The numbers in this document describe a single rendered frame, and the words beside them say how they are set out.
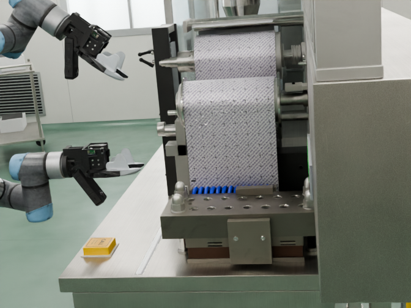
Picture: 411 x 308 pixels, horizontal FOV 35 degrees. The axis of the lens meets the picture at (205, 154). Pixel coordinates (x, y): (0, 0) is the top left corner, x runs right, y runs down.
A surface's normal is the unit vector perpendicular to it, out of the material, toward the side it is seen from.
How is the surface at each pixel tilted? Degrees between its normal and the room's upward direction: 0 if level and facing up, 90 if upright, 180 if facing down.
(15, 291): 0
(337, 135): 90
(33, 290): 0
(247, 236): 90
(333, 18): 90
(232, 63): 92
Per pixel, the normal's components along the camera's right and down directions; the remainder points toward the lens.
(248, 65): -0.13, 0.30
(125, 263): -0.08, -0.96
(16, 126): 0.14, 0.25
